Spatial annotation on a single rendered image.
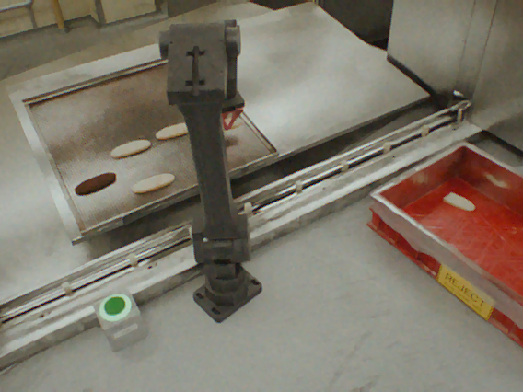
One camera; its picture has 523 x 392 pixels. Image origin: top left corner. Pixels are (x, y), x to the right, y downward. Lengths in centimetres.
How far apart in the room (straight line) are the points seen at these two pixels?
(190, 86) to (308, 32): 107
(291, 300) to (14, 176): 85
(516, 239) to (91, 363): 91
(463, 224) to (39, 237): 98
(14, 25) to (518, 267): 423
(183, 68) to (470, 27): 91
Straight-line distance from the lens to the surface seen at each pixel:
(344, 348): 95
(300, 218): 111
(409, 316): 101
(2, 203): 140
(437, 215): 121
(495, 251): 117
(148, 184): 116
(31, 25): 471
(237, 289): 96
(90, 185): 119
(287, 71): 151
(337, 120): 136
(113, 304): 94
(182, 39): 70
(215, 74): 66
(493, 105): 142
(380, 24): 362
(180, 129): 129
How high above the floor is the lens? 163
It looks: 41 degrees down
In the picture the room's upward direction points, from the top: 3 degrees counter-clockwise
